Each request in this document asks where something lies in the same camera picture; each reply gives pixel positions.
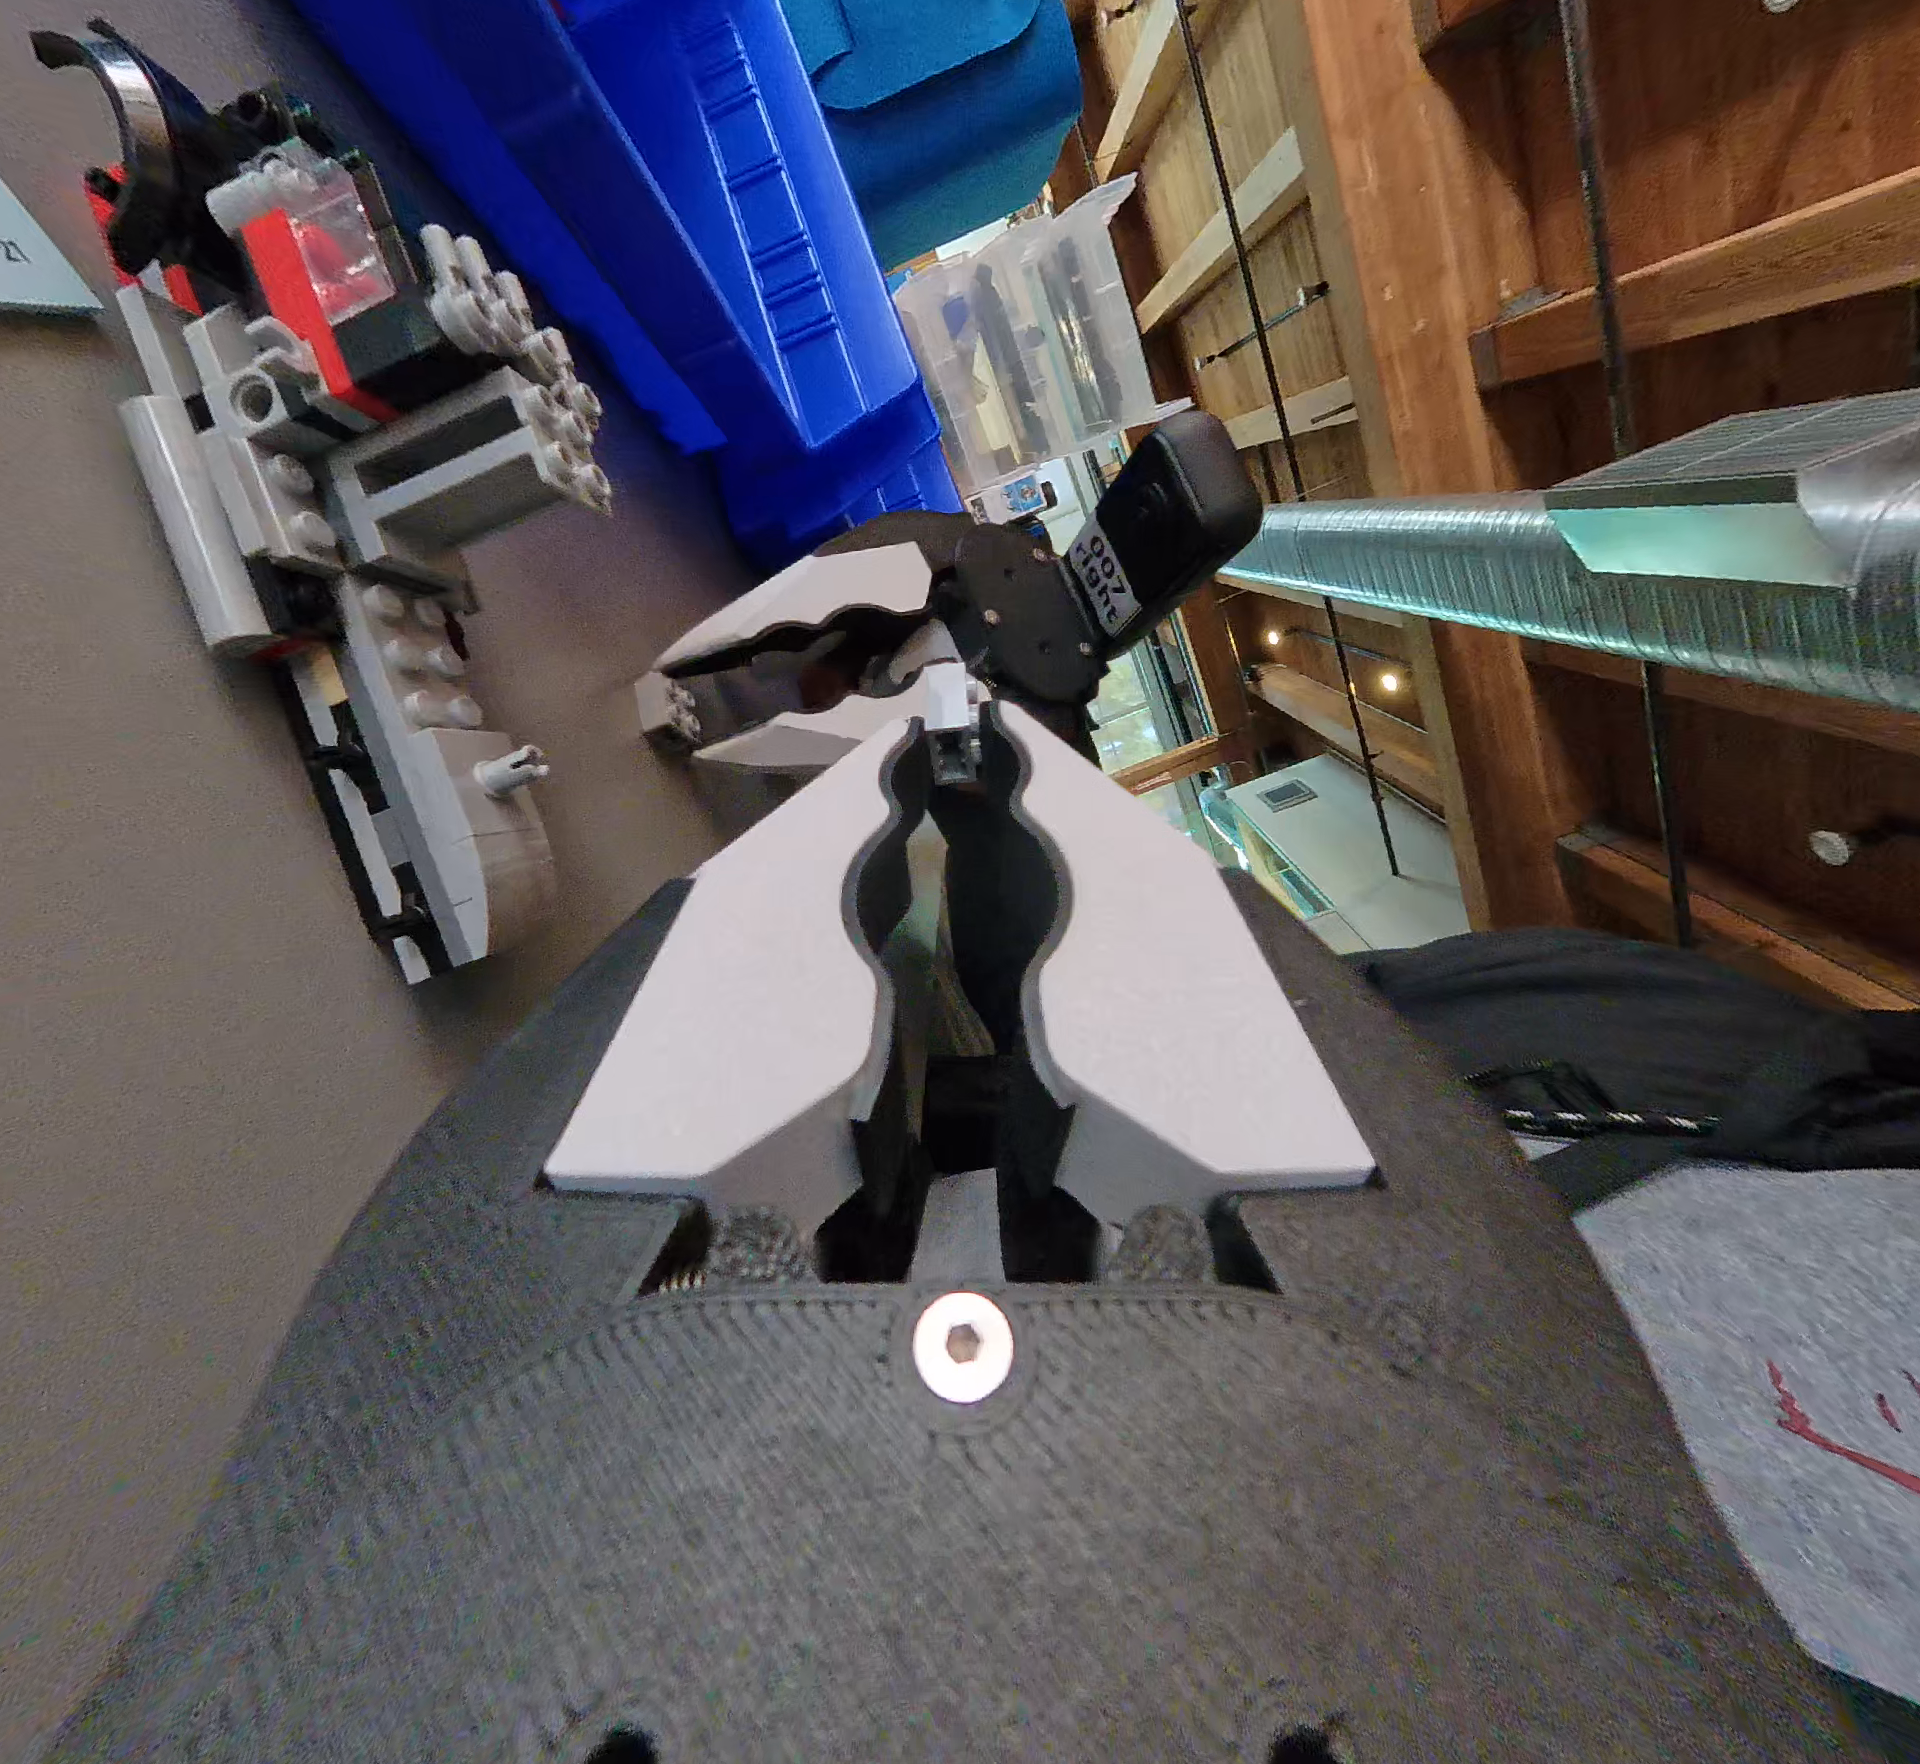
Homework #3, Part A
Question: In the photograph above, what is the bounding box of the grey desk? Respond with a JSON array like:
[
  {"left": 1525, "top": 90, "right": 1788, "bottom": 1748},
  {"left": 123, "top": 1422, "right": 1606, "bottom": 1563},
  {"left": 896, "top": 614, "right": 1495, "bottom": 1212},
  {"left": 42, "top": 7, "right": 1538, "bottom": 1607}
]
[{"left": 0, "top": 0, "right": 963, "bottom": 1764}]

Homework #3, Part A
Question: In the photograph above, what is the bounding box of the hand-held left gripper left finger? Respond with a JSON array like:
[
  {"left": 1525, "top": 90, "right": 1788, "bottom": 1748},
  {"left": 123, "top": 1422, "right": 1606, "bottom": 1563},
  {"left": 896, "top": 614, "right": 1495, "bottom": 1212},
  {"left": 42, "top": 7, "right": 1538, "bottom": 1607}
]
[{"left": 541, "top": 718, "right": 924, "bottom": 1213}]

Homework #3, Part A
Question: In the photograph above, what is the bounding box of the silver ventilation duct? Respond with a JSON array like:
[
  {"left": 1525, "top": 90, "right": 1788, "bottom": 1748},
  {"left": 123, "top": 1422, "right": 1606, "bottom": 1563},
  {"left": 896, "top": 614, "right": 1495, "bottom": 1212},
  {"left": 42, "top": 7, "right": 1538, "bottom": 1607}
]
[{"left": 1216, "top": 391, "right": 1920, "bottom": 714}]

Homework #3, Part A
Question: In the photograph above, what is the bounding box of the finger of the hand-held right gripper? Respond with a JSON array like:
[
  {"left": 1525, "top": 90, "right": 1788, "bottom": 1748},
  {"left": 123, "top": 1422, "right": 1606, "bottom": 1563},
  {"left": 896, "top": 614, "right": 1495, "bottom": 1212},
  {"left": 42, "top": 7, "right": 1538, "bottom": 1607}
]
[
  {"left": 656, "top": 540, "right": 964, "bottom": 685},
  {"left": 697, "top": 652, "right": 964, "bottom": 778}
]

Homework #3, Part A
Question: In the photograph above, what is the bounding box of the blue plastic bin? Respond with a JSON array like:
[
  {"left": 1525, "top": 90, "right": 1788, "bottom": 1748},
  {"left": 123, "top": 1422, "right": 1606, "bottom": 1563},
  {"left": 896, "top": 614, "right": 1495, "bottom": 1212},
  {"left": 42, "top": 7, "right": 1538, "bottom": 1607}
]
[
  {"left": 601, "top": 0, "right": 963, "bottom": 564},
  {"left": 152, "top": 0, "right": 754, "bottom": 454}
]

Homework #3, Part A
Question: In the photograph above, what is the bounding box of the clear plastic storage box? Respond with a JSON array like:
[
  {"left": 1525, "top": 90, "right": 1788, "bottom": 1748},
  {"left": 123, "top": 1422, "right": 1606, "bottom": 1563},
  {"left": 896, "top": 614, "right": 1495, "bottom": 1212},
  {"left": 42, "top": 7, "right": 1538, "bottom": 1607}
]
[{"left": 893, "top": 174, "right": 1158, "bottom": 483}]

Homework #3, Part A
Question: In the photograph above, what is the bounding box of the grey black toy brick model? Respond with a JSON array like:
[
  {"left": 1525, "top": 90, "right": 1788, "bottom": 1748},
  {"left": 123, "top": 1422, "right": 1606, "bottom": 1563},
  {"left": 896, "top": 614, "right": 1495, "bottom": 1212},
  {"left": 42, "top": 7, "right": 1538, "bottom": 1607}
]
[{"left": 30, "top": 21, "right": 619, "bottom": 990}]

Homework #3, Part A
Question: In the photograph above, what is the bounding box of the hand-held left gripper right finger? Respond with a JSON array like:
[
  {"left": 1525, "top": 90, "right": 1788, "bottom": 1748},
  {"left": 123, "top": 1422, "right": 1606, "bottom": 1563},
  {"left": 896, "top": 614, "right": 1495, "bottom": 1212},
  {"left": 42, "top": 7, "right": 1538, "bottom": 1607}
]
[{"left": 982, "top": 709, "right": 1381, "bottom": 1225}]

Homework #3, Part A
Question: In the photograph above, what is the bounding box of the person's grey sweatshirt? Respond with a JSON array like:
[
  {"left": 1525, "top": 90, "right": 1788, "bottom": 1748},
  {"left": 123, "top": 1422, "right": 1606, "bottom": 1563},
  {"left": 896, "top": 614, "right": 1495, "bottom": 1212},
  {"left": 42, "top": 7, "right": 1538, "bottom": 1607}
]
[{"left": 1574, "top": 1165, "right": 1920, "bottom": 1705}]

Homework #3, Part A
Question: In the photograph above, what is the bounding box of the small grey toy brick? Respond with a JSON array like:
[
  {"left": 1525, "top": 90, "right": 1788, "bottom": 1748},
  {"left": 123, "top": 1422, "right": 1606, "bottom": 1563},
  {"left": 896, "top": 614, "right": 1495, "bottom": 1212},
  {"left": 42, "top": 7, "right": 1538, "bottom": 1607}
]
[{"left": 923, "top": 665, "right": 993, "bottom": 792}]

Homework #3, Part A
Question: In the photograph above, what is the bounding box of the toy brick instruction booklet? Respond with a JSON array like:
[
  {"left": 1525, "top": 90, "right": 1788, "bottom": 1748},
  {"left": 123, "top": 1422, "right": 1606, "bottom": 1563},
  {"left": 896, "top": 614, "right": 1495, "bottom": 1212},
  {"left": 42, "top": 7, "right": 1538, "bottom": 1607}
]
[{"left": 0, "top": 177, "right": 109, "bottom": 316}]

